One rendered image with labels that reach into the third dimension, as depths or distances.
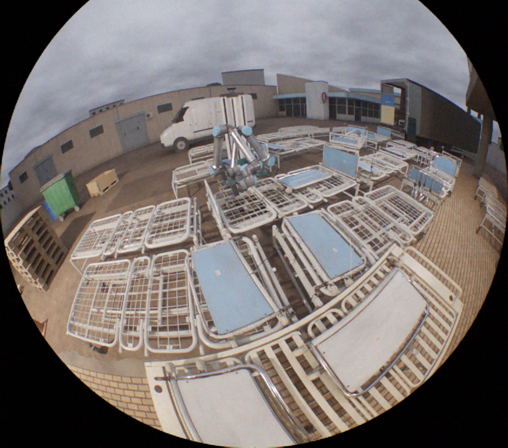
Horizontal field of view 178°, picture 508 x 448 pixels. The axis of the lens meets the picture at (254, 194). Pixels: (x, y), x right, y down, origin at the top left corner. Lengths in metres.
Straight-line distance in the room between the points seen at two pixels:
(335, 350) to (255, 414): 0.46
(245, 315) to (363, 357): 0.68
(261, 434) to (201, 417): 0.25
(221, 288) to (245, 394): 0.68
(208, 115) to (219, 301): 8.43
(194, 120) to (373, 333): 8.83
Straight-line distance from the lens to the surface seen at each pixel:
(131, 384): 2.00
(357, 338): 0.93
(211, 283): 1.13
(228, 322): 1.00
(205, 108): 8.82
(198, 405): 0.93
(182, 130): 8.56
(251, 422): 0.91
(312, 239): 1.31
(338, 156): 2.74
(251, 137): 1.96
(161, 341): 1.80
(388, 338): 1.03
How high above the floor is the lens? 1.51
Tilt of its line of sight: 29 degrees down
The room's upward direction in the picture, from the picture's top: 6 degrees counter-clockwise
